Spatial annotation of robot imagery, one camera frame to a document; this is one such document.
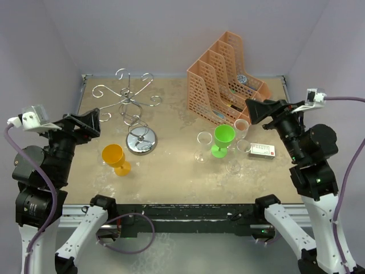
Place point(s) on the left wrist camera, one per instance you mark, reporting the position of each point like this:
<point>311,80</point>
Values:
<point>32,119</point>

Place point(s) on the silver wire wine glass rack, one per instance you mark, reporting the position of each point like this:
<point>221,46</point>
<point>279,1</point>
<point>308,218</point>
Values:
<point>141,139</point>

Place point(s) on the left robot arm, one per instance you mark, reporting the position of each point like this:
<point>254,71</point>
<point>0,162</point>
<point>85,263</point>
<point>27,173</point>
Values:
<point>41,174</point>

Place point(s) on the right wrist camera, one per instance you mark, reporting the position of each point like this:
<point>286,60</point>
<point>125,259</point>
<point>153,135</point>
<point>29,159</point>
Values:
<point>313,97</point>

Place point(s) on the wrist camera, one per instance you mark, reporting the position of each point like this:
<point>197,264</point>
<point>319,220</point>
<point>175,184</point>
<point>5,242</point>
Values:
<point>32,119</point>
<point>313,97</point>

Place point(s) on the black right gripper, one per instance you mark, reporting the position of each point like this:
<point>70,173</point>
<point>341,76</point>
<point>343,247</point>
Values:
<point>259,109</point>

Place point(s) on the green plastic goblet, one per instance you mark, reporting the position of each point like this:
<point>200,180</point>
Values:
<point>223,137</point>

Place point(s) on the orange plastic goblet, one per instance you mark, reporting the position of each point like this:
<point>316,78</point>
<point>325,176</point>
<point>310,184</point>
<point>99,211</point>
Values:
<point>114,156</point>

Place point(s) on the clear wine glass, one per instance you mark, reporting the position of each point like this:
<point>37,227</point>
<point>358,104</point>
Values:
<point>236,154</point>
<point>203,152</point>

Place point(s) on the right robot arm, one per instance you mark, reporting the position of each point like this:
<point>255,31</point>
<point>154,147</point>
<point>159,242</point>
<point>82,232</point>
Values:
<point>327,250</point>

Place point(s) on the pink tinted wine glass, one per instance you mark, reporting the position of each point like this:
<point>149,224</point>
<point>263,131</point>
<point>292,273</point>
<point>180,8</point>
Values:
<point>241,127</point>

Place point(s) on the orange plastic file organizer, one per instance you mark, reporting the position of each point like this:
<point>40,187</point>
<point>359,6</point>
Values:
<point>218,84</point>

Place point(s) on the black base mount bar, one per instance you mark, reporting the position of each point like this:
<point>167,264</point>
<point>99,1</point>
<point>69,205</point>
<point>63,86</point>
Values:
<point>237,219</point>

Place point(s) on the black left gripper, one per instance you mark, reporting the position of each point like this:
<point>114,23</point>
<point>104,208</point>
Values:
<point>88,123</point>

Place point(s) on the white card box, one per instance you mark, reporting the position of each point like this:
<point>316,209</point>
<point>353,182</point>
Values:
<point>262,151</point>

